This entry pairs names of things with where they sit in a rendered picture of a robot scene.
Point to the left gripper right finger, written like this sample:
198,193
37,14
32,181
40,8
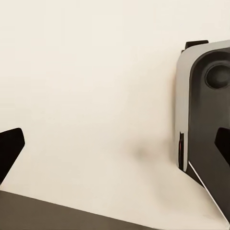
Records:
222,141

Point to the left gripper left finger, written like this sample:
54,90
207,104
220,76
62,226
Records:
11,144

